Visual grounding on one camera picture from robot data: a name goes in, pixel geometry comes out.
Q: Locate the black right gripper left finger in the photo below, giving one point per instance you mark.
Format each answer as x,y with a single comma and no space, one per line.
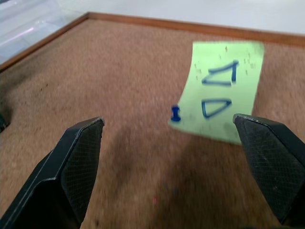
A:
59,176

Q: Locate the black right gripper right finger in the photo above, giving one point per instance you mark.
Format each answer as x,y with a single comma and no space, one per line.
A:
269,157

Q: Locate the wood-framed cork board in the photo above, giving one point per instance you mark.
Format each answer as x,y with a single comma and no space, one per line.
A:
133,100

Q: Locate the green sticky note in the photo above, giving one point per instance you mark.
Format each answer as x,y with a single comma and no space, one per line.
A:
221,93

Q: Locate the clear plastic box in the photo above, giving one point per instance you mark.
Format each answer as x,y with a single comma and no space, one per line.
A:
26,26

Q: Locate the blue pushpin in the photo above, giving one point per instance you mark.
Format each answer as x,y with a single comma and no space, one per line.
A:
176,114

